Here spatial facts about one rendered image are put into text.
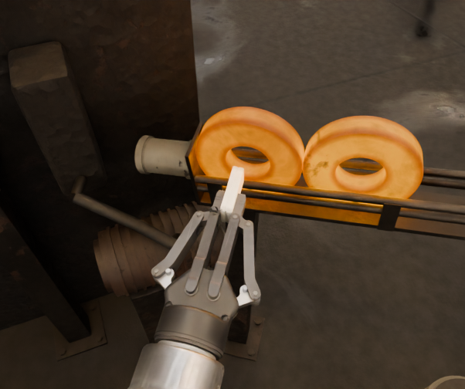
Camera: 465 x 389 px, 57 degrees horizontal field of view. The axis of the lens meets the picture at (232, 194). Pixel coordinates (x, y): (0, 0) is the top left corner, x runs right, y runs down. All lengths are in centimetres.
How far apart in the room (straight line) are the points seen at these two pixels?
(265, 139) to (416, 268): 94
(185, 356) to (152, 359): 3
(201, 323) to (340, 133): 28
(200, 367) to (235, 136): 29
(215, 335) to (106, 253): 35
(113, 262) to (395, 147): 47
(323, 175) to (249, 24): 178
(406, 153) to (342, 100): 133
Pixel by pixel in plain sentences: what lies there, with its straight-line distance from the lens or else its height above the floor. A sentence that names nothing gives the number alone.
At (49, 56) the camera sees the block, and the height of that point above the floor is 80.
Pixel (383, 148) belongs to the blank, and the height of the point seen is 78.
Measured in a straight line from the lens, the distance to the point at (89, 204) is 73.
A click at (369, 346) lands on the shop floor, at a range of 127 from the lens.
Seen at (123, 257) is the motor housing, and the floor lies 53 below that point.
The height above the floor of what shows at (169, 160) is 69.
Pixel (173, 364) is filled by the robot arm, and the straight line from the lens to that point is 43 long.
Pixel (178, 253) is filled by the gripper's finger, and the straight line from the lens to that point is 50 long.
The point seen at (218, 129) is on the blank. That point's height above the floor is 76.
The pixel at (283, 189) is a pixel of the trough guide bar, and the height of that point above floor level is 69.
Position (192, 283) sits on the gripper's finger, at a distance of 48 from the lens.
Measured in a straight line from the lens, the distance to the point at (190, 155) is 60.
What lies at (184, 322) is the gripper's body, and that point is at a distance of 45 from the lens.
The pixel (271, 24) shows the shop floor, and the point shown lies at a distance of 233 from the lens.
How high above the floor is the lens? 115
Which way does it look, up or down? 51 degrees down
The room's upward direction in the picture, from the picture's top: straight up
